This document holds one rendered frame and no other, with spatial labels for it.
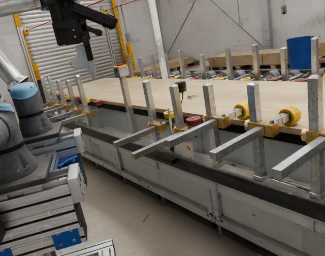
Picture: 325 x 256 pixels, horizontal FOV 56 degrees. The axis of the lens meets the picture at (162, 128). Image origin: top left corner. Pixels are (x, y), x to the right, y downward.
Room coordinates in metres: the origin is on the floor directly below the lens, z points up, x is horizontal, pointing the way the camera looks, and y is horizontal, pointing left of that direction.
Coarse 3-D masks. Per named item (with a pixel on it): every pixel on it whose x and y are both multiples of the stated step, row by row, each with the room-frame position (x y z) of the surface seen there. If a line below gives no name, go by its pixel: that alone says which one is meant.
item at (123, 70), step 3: (117, 66) 2.02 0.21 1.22; (120, 66) 2.00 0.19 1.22; (123, 66) 2.01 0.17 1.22; (126, 66) 2.02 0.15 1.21; (117, 69) 2.00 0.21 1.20; (120, 69) 1.99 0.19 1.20; (123, 69) 2.00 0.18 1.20; (126, 69) 2.02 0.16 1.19; (117, 72) 2.00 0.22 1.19; (120, 72) 1.99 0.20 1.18; (123, 72) 2.00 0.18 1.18; (126, 72) 2.01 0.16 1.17; (120, 75) 1.99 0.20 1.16; (123, 75) 2.00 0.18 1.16; (126, 75) 2.01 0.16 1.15
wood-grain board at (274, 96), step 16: (96, 80) 4.17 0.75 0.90; (112, 80) 3.87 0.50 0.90; (128, 80) 3.60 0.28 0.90; (160, 80) 3.17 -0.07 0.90; (176, 80) 2.99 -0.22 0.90; (192, 80) 2.82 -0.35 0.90; (208, 80) 2.68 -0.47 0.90; (224, 80) 2.54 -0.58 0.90; (240, 80) 2.42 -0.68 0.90; (96, 96) 2.94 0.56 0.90; (112, 96) 2.78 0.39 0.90; (144, 96) 2.51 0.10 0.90; (160, 96) 2.39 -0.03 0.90; (224, 96) 2.01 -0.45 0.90; (240, 96) 1.93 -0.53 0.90; (272, 96) 1.79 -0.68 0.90; (288, 96) 1.72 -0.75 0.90; (304, 96) 1.67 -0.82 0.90; (160, 112) 2.00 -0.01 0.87; (192, 112) 1.76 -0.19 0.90; (224, 112) 1.64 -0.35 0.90; (272, 112) 1.49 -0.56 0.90; (304, 112) 1.40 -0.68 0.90; (288, 128) 1.24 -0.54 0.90
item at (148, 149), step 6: (180, 132) 1.56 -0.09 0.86; (168, 138) 1.50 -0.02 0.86; (150, 144) 1.46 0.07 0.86; (156, 144) 1.45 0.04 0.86; (162, 144) 1.47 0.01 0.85; (138, 150) 1.41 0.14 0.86; (144, 150) 1.40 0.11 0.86; (150, 150) 1.42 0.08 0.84; (132, 156) 1.39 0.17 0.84; (138, 156) 1.38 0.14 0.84
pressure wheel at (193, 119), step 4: (192, 116) 1.65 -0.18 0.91; (196, 116) 1.64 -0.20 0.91; (188, 120) 1.60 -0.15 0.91; (192, 120) 1.58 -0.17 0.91; (196, 120) 1.58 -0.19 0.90; (200, 120) 1.60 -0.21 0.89; (188, 124) 1.60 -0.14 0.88; (192, 124) 1.58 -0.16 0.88; (196, 124) 1.58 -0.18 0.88; (196, 136) 1.62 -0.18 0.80
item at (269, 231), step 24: (96, 120) 3.00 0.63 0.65; (120, 120) 2.59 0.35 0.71; (144, 120) 2.28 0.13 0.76; (96, 144) 3.20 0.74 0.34; (192, 144) 1.86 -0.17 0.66; (264, 144) 1.42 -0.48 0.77; (288, 144) 1.31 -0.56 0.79; (120, 168) 2.78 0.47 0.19; (144, 168) 2.47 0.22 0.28; (144, 192) 2.53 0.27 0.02; (168, 192) 2.19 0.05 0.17; (192, 192) 1.98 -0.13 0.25; (192, 216) 2.00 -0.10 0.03; (216, 216) 1.76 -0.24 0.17; (240, 216) 1.63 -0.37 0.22; (264, 216) 1.49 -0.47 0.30; (240, 240) 1.64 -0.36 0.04; (264, 240) 1.46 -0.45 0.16; (288, 240) 1.37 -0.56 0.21; (312, 240) 1.25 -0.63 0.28
